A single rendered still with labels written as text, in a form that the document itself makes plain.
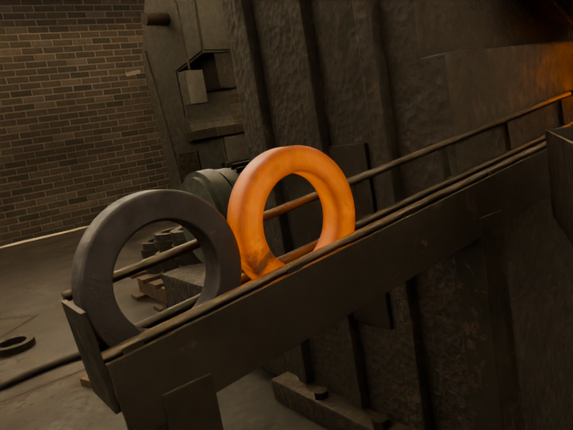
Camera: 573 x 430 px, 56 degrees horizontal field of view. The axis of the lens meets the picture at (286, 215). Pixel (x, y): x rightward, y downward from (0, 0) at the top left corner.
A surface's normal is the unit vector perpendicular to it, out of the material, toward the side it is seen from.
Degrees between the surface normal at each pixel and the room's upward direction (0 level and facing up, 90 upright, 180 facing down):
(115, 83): 90
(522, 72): 90
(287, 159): 90
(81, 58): 90
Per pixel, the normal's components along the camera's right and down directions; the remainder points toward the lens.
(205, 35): 0.72, 0.02
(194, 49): -0.68, 0.23
